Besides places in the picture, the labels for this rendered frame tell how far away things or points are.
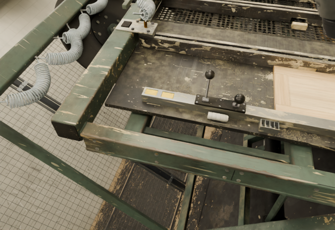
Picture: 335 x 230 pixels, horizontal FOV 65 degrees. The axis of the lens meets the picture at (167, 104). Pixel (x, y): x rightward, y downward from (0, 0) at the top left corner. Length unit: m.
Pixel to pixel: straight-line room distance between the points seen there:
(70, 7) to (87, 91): 0.85
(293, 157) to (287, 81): 0.36
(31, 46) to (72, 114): 0.62
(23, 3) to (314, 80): 6.06
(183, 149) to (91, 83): 0.45
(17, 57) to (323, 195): 1.39
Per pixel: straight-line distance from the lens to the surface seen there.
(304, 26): 1.71
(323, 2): 0.49
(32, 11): 6.59
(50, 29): 1.63
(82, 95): 1.04
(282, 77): 1.30
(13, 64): 1.44
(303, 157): 1.11
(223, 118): 1.04
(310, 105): 1.22
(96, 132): 0.97
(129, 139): 0.93
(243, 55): 1.32
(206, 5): 1.71
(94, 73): 1.12
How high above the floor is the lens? 1.91
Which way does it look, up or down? 20 degrees down
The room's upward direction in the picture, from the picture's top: 53 degrees counter-clockwise
